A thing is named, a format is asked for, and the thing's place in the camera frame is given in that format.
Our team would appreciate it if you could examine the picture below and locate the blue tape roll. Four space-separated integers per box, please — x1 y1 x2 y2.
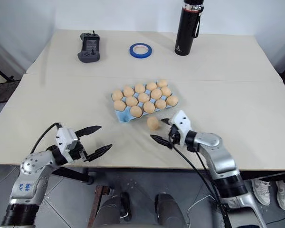
129 43 153 59

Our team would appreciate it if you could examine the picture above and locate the black metal stand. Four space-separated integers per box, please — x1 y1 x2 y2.
0 60 21 105

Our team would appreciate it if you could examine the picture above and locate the white sneaker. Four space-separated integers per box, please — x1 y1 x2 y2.
251 178 272 207
275 180 285 211

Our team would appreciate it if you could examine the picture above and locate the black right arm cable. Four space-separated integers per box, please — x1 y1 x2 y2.
169 133 230 228
195 149 223 205

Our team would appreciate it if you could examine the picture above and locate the blue egg carton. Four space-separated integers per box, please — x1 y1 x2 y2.
110 80 180 124

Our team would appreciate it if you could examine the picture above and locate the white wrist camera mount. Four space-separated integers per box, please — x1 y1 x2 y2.
168 110 193 143
55 127 79 163

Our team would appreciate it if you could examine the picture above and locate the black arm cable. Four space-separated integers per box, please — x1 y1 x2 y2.
169 133 230 228
195 149 223 205
29 122 63 154

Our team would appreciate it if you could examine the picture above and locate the black table frame bar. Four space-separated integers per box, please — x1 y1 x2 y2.
239 170 285 182

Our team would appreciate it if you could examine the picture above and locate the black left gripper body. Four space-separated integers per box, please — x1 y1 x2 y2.
67 140 91 163

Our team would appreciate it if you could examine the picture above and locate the grey handheld controller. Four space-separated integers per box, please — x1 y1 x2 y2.
76 30 101 64

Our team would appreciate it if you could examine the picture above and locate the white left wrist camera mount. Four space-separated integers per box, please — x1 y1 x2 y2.
55 127 79 163

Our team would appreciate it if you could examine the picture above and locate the dark rounded shape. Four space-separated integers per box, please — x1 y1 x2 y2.
155 193 181 228

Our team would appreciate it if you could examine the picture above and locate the black thermos bottle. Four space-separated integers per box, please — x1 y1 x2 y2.
173 0 203 57

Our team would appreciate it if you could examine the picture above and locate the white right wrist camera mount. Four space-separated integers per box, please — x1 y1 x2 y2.
168 110 193 143

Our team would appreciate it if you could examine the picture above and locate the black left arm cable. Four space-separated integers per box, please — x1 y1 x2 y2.
29 122 63 154

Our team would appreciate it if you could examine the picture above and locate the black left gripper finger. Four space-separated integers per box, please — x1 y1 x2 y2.
74 125 103 139
85 143 114 162

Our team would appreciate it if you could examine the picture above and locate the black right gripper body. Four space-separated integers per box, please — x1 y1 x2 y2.
168 124 185 145

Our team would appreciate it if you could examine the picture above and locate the rusty brown metal bar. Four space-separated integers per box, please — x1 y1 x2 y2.
87 185 110 228

